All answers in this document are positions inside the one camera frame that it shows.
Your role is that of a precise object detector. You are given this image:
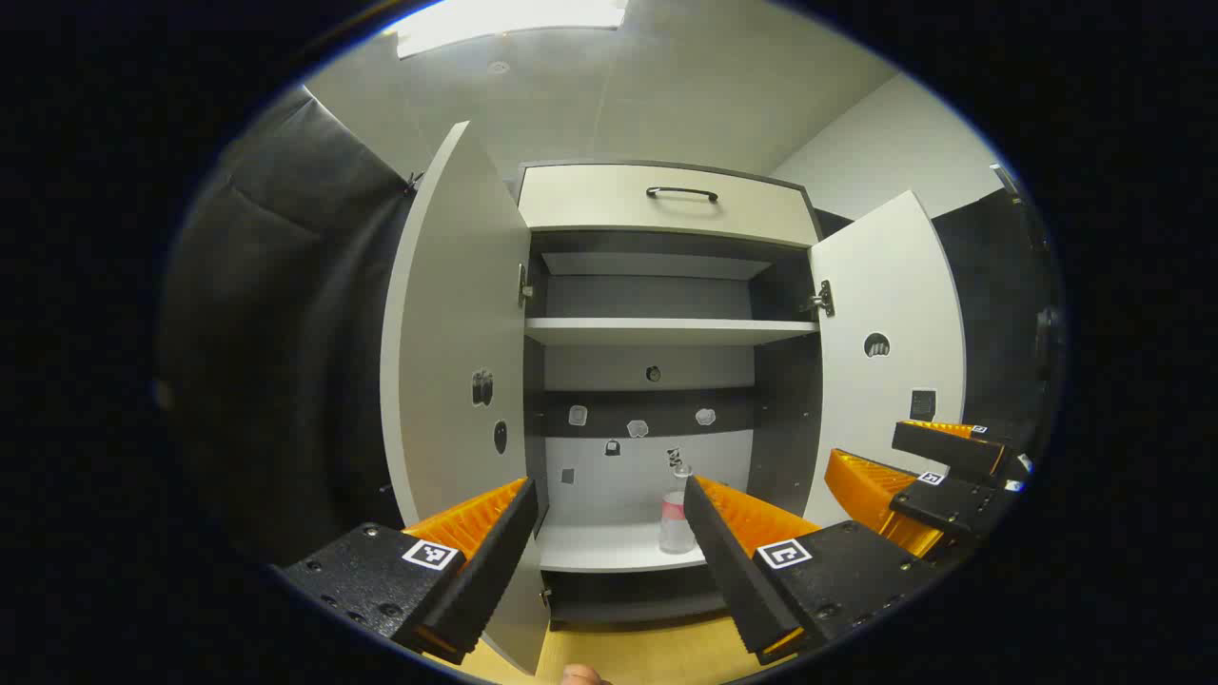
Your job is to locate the white cabinet shelf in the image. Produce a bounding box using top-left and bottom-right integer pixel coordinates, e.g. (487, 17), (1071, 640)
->
(524, 318), (820, 347)

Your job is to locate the white and grey cabinet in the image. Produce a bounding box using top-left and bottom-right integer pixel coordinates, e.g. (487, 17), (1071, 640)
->
(517, 160), (825, 631)

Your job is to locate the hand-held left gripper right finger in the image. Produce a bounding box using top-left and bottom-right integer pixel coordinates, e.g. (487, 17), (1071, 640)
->
(682, 474), (941, 667)

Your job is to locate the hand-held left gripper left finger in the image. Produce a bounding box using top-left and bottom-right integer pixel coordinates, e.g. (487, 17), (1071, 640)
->
(279, 476), (541, 667)

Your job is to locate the white cabinet drawer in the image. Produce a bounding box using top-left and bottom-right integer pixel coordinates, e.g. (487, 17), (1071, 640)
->
(519, 164), (820, 249)

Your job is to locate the clear bottle with pink label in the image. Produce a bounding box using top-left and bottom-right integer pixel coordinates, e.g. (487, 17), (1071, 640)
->
(659, 447), (698, 556)

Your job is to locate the white cabinet door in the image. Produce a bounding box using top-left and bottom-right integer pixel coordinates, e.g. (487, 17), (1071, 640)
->
(381, 121), (551, 676)
(807, 190), (967, 530)

